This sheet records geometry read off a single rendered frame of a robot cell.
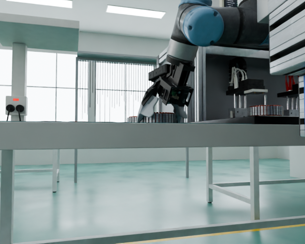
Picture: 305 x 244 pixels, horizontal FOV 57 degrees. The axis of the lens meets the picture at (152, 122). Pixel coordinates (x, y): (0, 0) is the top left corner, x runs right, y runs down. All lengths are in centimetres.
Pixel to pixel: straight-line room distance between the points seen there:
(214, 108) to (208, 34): 64
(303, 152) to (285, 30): 480
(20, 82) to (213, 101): 92
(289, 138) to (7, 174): 122
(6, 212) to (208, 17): 127
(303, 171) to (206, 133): 466
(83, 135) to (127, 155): 681
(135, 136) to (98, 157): 670
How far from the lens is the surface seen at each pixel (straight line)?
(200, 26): 59
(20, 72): 153
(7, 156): 150
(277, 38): 44
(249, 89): 105
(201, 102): 100
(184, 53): 71
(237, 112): 110
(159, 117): 78
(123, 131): 55
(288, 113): 125
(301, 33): 40
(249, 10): 65
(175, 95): 73
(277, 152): 935
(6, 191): 153
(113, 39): 767
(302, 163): 522
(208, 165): 307
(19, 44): 157
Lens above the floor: 73
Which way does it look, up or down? 2 degrees up
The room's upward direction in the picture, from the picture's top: straight up
